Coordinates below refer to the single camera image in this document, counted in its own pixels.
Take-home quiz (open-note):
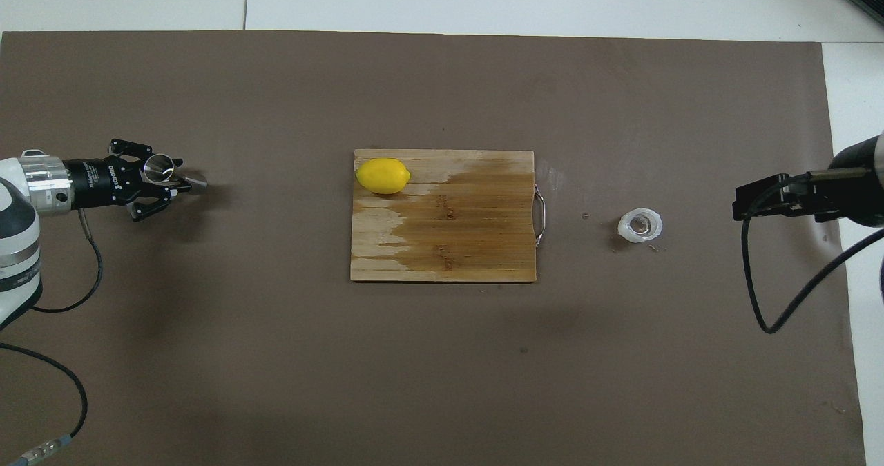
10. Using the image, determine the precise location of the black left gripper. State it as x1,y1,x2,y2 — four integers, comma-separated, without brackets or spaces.
66,139,193,223

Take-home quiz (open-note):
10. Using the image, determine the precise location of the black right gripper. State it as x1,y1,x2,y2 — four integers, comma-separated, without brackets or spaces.
732,135,881,229

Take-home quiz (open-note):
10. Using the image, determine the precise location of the steel double jigger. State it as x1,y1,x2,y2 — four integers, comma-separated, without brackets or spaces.
144,153,209,196

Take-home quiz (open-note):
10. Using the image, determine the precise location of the clear plastic cup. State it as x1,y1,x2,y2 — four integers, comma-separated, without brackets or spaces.
617,207,664,244

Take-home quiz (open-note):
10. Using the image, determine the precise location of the brown table mat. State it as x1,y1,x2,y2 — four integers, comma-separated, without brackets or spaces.
0,30,867,466

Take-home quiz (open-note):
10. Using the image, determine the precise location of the yellow lemon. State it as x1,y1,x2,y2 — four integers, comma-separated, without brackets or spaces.
356,157,412,195

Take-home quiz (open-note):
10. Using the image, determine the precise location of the wooden cutting board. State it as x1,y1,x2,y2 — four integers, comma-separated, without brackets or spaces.
350,149,548,284

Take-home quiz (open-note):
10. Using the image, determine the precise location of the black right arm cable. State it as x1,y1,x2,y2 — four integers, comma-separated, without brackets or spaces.
741,173,884,335

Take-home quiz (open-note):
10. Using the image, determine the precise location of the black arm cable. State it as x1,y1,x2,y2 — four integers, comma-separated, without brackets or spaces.
741,173,884,335
0,209,104,466

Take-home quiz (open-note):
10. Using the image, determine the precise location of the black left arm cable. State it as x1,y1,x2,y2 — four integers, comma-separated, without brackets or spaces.
0,209,104,466

